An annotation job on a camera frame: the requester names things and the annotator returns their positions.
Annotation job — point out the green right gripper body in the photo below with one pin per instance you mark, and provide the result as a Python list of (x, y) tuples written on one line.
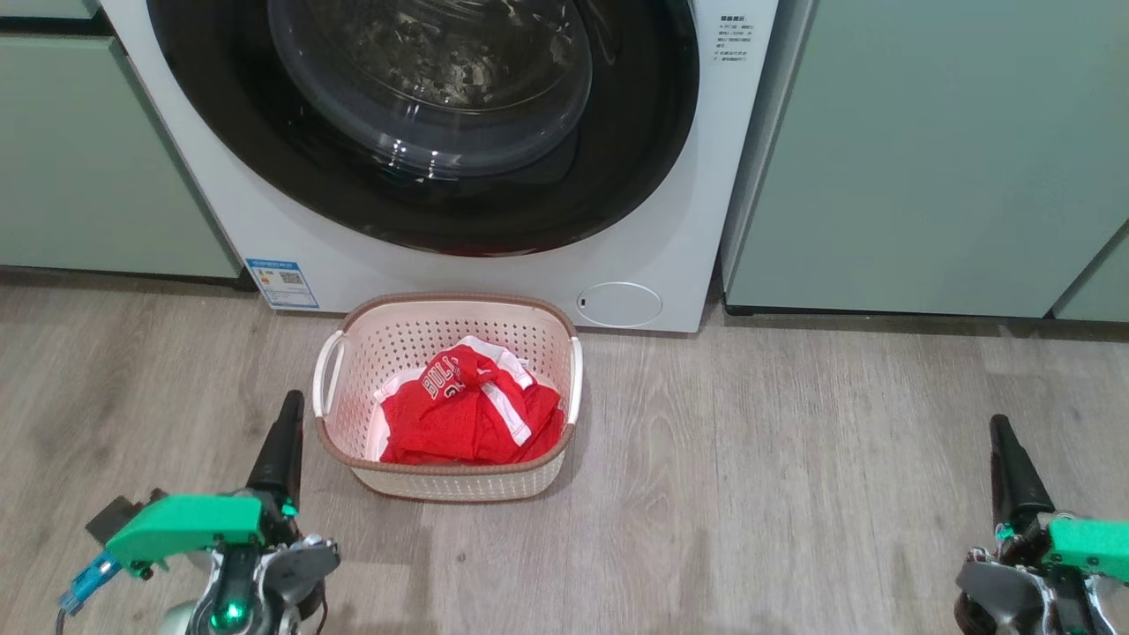
[(1089, 542)]

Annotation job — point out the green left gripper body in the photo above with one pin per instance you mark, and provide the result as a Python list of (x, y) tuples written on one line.
[(185, 525)]

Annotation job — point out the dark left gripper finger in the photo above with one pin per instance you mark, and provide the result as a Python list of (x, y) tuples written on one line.
[(280, 459)]

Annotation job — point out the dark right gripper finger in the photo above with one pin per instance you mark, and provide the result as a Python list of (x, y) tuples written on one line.
[(1014, 485)]

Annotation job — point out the red basketball jersey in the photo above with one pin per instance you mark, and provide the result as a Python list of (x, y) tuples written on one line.
[(459, 414)]

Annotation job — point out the black glass washing machine door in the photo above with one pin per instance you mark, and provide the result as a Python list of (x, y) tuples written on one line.
[(423, 203)]

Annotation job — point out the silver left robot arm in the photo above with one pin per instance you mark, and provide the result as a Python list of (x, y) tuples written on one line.
[(291, 573)]

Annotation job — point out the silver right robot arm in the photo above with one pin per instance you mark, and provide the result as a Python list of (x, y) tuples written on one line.
[(1005, 591)]

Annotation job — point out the cream perforated laundry basket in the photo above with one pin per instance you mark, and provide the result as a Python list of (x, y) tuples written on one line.
[(459, 481)]

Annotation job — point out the white washing machine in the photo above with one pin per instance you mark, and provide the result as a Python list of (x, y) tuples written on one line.
[(706, 220)]

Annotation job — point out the blue energy label sticker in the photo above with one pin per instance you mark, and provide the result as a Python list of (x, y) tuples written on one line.
[(282, 282)]

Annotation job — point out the wide pale green cabinet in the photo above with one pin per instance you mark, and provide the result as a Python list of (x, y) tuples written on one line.
[(926, 159)]

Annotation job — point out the round white filter cover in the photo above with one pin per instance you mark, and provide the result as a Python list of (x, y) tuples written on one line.
[(619, 305)]

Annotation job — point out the printed text sticker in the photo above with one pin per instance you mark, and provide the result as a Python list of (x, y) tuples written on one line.
[(732, 40)]

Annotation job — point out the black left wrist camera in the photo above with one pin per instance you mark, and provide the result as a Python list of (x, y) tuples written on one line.
[(119, 520)]

